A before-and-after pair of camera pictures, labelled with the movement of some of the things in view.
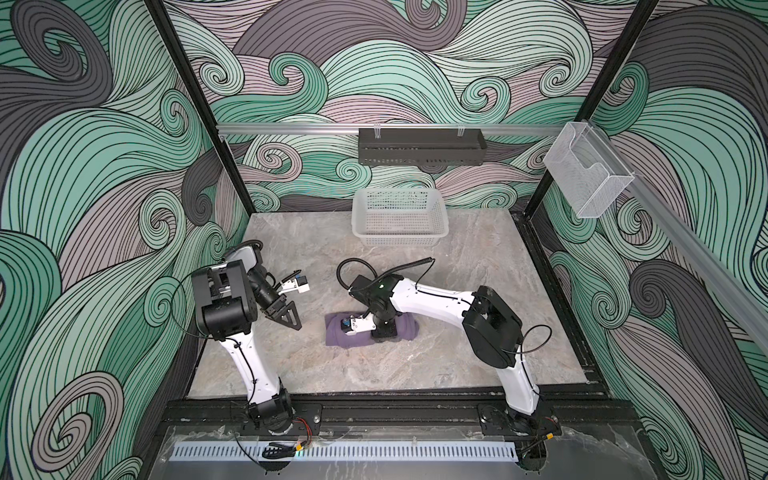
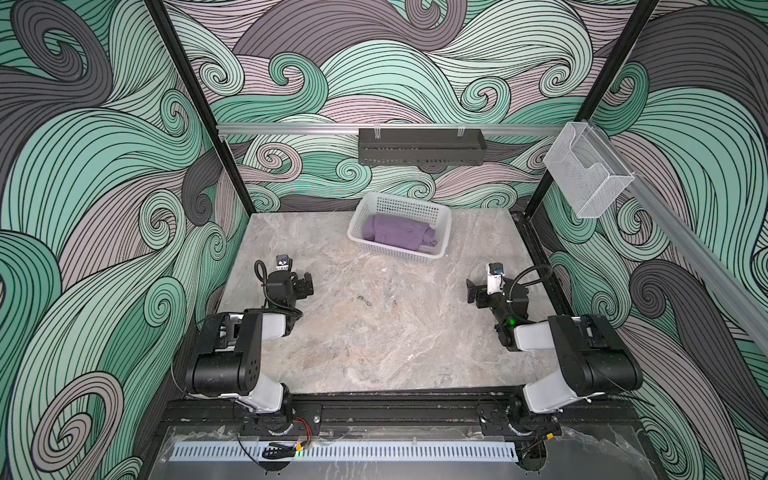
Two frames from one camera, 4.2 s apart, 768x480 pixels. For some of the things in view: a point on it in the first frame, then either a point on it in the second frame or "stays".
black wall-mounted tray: (421, 147) stays
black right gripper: (383, 335) -> (481, 292)
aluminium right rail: (703, 253) stays
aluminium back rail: (468, 127) stays
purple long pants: (334, 335) -> (399, 231)
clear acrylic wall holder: (587, 171) stays
